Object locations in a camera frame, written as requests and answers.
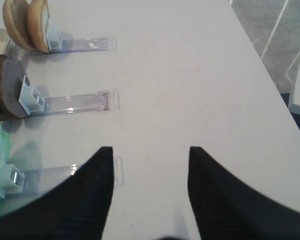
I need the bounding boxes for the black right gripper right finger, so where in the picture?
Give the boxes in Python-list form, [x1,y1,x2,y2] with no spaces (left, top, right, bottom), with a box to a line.
[187,146,300,240]

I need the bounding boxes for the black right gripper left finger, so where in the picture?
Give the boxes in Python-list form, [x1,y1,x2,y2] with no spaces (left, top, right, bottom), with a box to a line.
[0,146,114,240]

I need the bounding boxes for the front brown meat patty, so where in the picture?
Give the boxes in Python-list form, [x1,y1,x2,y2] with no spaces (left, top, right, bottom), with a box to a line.
[0,54,30,120]

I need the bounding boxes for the front tan bun top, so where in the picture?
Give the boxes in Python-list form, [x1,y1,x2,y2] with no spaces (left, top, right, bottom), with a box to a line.
[26,0,50,53]

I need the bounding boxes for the tan bun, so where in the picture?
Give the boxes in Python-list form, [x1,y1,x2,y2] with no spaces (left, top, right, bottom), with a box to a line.
[26,0,50,53]
[2,0,35,51]

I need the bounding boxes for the rear tan bun top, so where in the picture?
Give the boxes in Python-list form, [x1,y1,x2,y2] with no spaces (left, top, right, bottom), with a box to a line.
[2,0,35,51]

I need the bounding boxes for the clear rail near lettuce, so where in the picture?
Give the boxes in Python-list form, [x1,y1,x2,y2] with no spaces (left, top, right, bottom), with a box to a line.
[0,152,125,199]

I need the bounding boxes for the clear rail near patties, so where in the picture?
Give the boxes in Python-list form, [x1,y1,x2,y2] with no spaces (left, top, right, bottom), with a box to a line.
[18,83,120,117]

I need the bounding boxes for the clear rail near buns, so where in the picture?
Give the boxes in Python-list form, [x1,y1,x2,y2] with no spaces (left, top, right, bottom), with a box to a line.
[45,26,117,53]

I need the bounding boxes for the long clear right stop rail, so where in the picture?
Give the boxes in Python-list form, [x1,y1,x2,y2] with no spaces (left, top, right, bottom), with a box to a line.
[2,38,29,61]

